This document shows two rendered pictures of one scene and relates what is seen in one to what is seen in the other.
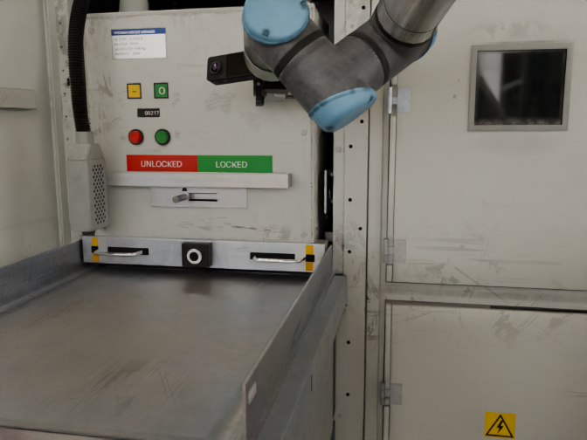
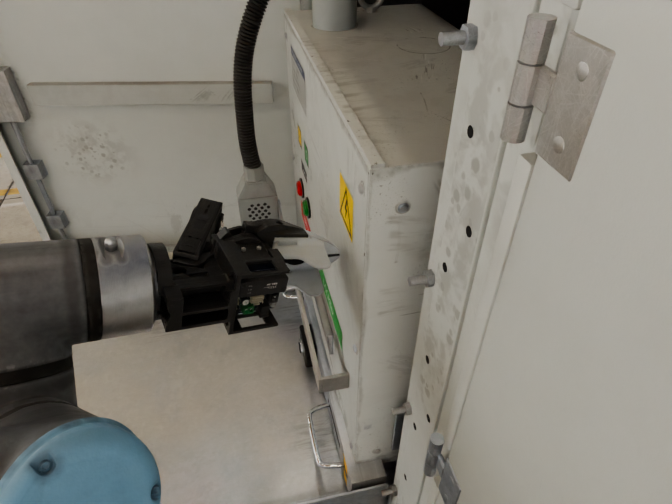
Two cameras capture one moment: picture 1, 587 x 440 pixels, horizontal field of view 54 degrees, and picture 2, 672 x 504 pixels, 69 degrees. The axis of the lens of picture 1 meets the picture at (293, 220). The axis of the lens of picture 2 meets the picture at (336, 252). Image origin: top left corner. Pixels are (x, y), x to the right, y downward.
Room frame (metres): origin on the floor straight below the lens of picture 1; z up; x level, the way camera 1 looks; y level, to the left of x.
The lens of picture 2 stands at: (0.99, -0.34, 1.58)
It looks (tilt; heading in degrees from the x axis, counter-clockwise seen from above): 40 degrees down; 66
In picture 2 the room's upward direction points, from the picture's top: straight up
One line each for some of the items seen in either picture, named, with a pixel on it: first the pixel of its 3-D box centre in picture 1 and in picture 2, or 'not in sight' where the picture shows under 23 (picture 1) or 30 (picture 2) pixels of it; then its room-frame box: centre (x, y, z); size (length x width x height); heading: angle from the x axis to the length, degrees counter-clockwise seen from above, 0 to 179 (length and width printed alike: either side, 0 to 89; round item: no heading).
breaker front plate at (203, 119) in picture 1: (196, 133); (315, 231); (1.19, 0.20, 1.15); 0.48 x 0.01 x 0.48; 79
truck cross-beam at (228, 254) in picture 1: (203, 250); (328, 342); (1.21, 0.20, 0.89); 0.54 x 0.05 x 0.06; 79
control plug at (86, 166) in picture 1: (88, 186); (261, 216); (1.16, 0.42, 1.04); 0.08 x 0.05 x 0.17; 169
